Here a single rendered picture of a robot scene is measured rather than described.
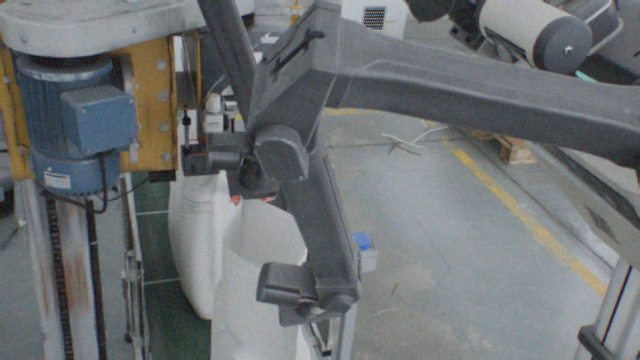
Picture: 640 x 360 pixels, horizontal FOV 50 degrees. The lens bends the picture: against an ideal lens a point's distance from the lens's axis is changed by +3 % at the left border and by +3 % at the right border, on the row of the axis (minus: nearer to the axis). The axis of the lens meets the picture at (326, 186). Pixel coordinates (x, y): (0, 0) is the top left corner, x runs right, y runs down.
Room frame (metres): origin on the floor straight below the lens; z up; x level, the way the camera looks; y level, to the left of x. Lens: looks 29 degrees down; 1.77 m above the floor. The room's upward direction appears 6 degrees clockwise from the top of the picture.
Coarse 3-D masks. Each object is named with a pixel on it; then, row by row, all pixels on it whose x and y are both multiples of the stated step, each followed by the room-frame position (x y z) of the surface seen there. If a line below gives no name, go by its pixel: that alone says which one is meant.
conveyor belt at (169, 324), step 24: (144, 192) 2.26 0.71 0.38; (168, 192) 2.28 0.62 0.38; (144, 216) 2.09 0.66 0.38; (168, 216) 2.11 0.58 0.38; (144, 240) 1.94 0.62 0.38; (168, 240) 1.96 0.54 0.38; (144, 264) 1.81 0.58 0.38; (168, 264) 1.82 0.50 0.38; (144, 288) 1.69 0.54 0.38; (168, 288) 1.70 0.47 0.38; (168, 312) 1.58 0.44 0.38; (192, 312) 1.59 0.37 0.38; (168, 336) 1.48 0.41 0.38; (192, 336) 1.49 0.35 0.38
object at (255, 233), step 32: (224, 224) 1.11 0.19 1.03; (256, 224) 1.22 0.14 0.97; (288, 224) 1.17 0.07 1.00; (224, 256) 1.05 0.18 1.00; (256, 256) 1.22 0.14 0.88; (288, 256) 1.17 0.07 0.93; (224, 288) 1.04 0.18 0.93; (256, 288) 0.98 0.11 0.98; (224, 320) 1.04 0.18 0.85; (256, 320) 0.98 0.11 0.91; (224, 352) 1.04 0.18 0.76; (256, 352) 0.98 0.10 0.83; (288, 352) 0.92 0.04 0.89
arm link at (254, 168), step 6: (240, 150) 1.13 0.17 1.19; (246, 150) 1.13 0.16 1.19; (240, 156) 1.12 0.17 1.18; (246, 156) 1.13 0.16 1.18; (252, 156) 1.13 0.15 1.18; (240, 162) 1.13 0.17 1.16; (246, 162) 1.14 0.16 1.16; (252, 162) 1.13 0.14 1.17; (258, 162) 1.12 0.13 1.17; (246, 168) 1.14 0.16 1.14; (252, 168) 1.13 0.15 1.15; (258, 168) 1.13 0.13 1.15; (252, 174) 1.14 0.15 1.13; (258, 174) 1.14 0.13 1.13
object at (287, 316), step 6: (300, 306) 0.81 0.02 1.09; (282, 312) 0.82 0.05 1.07; (288, 312) 0.82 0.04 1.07; (294, 312) 0.83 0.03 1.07; (300, 312) 0.82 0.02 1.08; (306, 312) 0.80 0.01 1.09; (282, 318) 0.81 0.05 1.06; (288, 318) 0.82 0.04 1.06; (294, 318) 0.82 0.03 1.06; (300, 318) 0.82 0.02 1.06; (306, 318) 0.82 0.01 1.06; (312, 318) 0.82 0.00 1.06; (318, 318) 0.83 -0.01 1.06; (324, 318) 0.83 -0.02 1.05; (330, 318) 0.84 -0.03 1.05; (282, 324) 0.81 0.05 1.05; (288, 324) 0.81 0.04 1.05
